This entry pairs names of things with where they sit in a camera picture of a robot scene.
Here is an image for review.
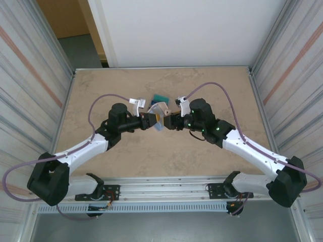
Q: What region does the black connector with wires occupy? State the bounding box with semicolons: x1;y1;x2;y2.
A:
86;204;113;218
226;201;245;217

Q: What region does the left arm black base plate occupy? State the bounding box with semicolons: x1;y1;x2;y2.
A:
75;185;121;202

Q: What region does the translucent corrugated side panel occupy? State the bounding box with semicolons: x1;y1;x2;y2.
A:
0;0;76;225
248;0;323;222

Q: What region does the slotted grey cable tray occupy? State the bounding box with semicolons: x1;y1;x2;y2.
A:
36;203;229;214

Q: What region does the aluminium mounting rail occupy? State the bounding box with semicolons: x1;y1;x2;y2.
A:
29;176;302;204

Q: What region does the white door frame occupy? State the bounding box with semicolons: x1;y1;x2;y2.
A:
87;0;119;68

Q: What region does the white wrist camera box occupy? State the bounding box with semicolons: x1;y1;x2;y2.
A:
175;95;191;118
128;97;146;117

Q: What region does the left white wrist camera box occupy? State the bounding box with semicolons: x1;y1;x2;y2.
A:
128;97;146;117

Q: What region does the brown wooden door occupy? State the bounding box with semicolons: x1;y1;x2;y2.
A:
36;0;110;68

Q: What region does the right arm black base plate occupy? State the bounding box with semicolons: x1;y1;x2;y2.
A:
207;183;254;200

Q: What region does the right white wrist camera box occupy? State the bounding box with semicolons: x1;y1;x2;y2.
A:
175;95;191;118

